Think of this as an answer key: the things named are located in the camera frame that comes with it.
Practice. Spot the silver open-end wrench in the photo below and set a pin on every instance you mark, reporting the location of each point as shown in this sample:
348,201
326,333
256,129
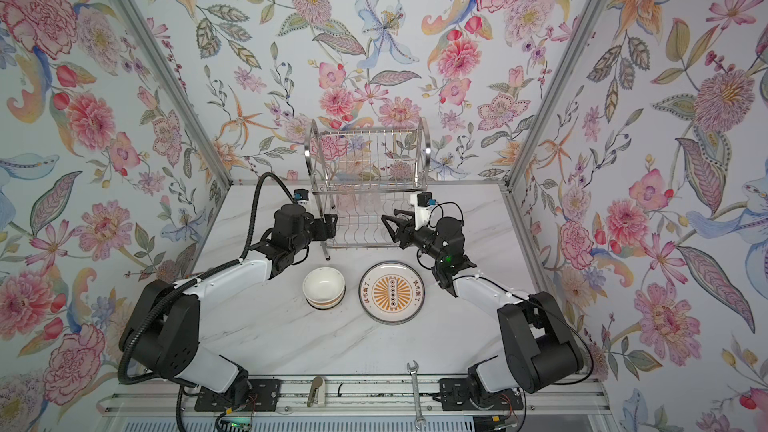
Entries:
420,420

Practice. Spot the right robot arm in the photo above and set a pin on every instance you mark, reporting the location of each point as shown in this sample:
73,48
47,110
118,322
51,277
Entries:
539,348

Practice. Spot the steel two-tier dish rack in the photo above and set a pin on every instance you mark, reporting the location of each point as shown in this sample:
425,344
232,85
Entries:
382,166

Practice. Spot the orange bowl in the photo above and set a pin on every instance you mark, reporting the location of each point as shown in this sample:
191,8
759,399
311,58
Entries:
323,284

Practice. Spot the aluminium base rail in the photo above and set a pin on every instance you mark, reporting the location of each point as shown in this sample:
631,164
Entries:
350,395

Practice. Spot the cream white bowl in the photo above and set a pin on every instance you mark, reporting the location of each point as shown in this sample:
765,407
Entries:
334,301

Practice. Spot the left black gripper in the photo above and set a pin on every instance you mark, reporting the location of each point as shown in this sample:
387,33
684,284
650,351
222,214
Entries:
331,229

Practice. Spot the white patterned plate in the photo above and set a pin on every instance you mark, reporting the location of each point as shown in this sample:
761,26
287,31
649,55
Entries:
392,318

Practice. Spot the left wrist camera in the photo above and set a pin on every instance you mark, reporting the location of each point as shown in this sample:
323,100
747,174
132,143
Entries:
301,197

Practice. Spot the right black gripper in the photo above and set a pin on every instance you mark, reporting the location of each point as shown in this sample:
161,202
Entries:
407,235

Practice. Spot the small metal bracket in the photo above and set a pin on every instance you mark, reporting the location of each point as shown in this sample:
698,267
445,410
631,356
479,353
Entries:
317,393

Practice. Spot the pink drinking glass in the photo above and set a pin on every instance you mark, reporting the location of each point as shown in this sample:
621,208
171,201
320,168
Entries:
347,201

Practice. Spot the orange striped plate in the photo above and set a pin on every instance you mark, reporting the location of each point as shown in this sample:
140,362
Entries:
391,285
374,306

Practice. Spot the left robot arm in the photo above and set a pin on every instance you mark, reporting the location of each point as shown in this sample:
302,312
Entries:
162,337

